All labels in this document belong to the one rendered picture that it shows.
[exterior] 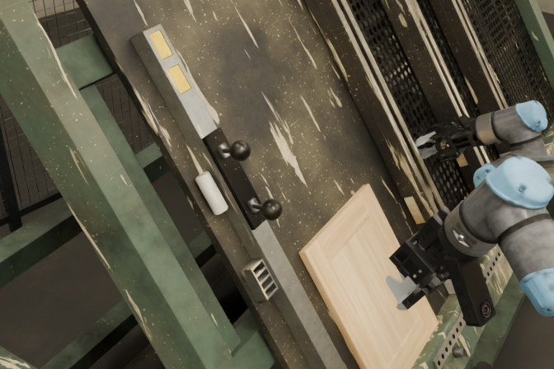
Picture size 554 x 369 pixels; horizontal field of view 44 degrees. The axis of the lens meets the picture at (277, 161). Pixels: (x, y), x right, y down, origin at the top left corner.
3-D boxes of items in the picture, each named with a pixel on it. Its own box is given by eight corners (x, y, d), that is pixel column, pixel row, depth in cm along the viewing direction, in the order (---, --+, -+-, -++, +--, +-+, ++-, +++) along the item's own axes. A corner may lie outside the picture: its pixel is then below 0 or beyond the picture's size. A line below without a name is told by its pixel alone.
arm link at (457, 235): (514, 229, 97) (485, 254, 92) (495, 245, 100) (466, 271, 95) (476, 189, 99) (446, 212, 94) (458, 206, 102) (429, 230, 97)
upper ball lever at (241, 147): (218, 164, 131) (239, 165, 118) (208, 147, 130) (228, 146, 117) (234, 154, 132) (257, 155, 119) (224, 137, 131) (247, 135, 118)
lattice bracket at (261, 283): (256, 301, 134) (267, 300, 132) (240, 271, 132) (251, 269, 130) (268, 290, 137) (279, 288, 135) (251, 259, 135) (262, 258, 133)
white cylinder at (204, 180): (191, 179, 129) (211, 217, 131) (201, 176, 127) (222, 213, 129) (201, 173, 131) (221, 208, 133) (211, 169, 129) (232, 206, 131)
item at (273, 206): (246, 218, 133) (271, 226, 120) (237, 201, 132) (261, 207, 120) (263, 208, 134) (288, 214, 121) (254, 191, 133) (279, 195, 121)
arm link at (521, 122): (542, 136, 159) (530, 100, 158) (498, 147, 166) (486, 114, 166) (553, 128, 165) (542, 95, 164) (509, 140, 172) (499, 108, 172)
